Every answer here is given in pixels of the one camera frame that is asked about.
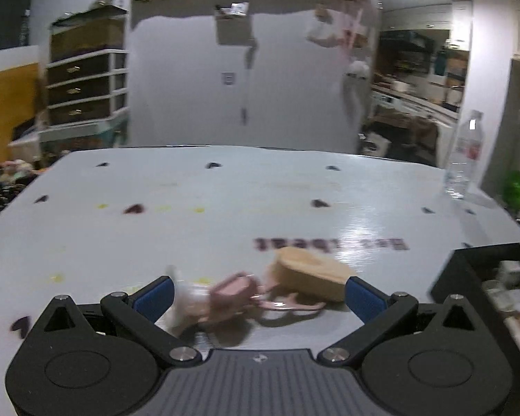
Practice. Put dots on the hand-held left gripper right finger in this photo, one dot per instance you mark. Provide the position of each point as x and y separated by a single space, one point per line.
364 299

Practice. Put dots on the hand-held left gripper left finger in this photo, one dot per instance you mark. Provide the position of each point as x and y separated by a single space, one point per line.
154 297

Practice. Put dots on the pink breast pump clear funnel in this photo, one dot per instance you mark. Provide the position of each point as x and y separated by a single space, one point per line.
232 297

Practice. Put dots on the black storage box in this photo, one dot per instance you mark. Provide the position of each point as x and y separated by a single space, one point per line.
459 277

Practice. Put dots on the beige wedge-shaped box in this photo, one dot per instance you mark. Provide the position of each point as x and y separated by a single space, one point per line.
312 275

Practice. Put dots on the white heart-print table cover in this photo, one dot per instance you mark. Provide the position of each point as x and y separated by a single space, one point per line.
156 225

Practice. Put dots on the small white box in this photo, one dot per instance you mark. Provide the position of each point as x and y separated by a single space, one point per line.
511 272

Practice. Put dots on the clear water bottle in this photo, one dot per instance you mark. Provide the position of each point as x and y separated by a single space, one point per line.
463 160

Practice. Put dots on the chair with brown cloth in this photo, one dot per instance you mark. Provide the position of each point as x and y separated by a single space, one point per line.
416 132

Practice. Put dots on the pile of plush toys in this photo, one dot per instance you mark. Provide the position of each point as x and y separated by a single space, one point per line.
8 180

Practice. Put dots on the green bag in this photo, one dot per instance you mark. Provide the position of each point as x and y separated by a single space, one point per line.
518 190

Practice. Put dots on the white drawer cabinet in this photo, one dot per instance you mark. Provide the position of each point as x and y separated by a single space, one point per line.
78 91

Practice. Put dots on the white plush toy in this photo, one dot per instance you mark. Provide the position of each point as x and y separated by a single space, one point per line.
357 69

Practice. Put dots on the yellow wooden board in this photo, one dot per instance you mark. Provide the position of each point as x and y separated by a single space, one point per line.
4 112

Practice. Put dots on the teal hanging bottle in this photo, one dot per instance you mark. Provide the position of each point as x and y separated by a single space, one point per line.
441 63

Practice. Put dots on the glass fish tank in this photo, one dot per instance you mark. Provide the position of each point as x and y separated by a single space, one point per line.
86 37

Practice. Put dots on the pink hanging ribbon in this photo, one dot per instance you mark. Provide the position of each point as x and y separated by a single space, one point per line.
353 30

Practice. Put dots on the white hanging bag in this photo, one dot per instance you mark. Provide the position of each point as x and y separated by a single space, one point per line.
323 30

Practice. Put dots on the white kitchen cabinet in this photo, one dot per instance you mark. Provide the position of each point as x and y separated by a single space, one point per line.
461 24

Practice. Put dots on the grey wall hook plate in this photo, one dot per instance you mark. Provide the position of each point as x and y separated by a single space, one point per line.
228 79

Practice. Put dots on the white wall bracket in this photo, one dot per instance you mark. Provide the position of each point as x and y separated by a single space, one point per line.
234 9

